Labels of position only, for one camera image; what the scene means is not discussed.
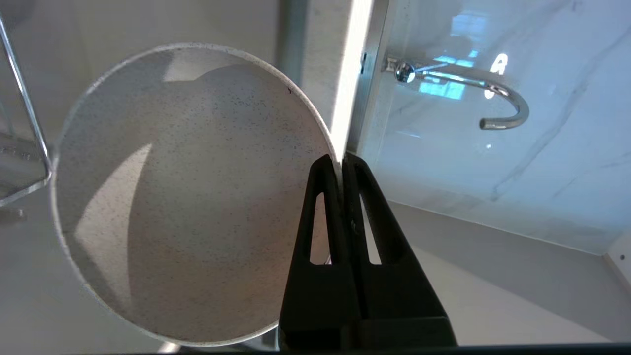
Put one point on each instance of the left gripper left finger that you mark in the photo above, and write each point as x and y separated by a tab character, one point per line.
320	296

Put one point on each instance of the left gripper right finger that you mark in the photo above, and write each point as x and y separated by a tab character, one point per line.
394	296

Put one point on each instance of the speckled white round plate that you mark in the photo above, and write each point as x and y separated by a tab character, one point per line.
187	197

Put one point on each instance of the chrome wall hook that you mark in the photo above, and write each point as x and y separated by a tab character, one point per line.
463	88

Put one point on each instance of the chrome vertical rail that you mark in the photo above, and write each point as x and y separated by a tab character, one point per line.
370	74

